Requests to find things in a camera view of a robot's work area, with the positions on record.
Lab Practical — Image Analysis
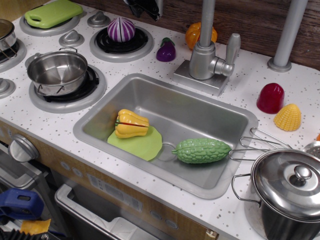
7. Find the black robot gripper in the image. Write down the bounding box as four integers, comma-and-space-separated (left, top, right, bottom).
124, 0, 164, 21

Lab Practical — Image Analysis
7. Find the silver toy faucet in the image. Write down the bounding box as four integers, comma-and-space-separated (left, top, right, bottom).
173, 0, 241, 96

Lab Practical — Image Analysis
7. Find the purple white toy onion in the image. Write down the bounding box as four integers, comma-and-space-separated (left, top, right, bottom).
107, 17, 136, 43

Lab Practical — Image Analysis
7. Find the orange toy pumpkin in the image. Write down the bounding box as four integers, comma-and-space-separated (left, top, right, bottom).
185, 22, 218, 50

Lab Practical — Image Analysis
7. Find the purple toy eggplant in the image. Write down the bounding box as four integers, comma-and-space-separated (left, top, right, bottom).
156, 37, 176, 62

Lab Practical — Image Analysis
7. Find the grey stove knob rear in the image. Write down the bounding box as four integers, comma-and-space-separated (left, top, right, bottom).
87, 11, 111, 28

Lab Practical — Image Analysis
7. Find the grey stove knob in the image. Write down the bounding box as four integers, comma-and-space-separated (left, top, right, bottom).
0, 78, 16, 99
87, 11, 111, 28
59, 29, 85, 47

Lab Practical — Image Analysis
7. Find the grey stove knob middle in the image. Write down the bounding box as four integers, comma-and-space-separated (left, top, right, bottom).
59, 29, 85, 47

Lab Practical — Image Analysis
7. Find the green toy cutting board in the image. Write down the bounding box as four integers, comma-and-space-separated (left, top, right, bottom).
24, 0, 83, 29

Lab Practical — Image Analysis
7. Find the small steel bowl pot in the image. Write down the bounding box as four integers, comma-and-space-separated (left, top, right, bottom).
27, 48, 88, 96

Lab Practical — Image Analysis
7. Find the yellow toy bell pepper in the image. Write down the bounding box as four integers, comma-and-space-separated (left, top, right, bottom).
115, 109, 150, 139

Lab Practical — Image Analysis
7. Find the light green toy plate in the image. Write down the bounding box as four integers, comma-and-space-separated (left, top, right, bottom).
107, 126, 163, 161

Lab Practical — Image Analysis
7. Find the red toy pepper half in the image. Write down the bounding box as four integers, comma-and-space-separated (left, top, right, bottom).
256, 83, 285, 114

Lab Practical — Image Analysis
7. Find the steel pot at left edge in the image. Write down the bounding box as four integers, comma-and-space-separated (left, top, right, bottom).
0, 19, 17, 59

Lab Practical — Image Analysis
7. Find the green toy bitter gourd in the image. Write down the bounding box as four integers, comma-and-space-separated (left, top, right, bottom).
171, 138, 232, 164

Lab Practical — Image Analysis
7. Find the grey stove knob left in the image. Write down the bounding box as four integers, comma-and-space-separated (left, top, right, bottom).
0, 78, 16, 99

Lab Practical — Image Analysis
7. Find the yellow toy corn piece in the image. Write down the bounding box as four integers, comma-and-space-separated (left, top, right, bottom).
273, 103, 301, 132

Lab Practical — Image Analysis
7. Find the silver oven dial knob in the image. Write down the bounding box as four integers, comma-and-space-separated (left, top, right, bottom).
8, 134, 40, 163

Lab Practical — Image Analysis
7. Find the silver oven door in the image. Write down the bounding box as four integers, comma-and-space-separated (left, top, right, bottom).
55, 183, 173, 240

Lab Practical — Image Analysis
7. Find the perforated steel strainer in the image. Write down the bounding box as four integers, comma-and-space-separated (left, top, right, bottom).
302, 141, 320, 159

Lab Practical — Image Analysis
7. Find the steel pot with lid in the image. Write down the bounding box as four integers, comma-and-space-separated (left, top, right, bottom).
238, 149, 320, 240

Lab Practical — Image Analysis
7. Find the blue clamp tool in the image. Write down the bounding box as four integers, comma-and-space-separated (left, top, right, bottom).
0, 188, 45, 220

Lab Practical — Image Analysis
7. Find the rear stove burner ring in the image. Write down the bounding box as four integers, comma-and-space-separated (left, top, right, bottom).
89, 26, 155, 63

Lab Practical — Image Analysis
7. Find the stove burner ring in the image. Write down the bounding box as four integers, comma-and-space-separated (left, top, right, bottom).
28, 64, 108, 114
89, 26, 155, 63

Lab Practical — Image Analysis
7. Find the front stove burner ring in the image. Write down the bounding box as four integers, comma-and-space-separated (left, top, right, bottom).
28, 64, 108, 114

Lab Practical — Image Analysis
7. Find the grey vertical post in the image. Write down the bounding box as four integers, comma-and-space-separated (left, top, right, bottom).
267, 0, 308, 73

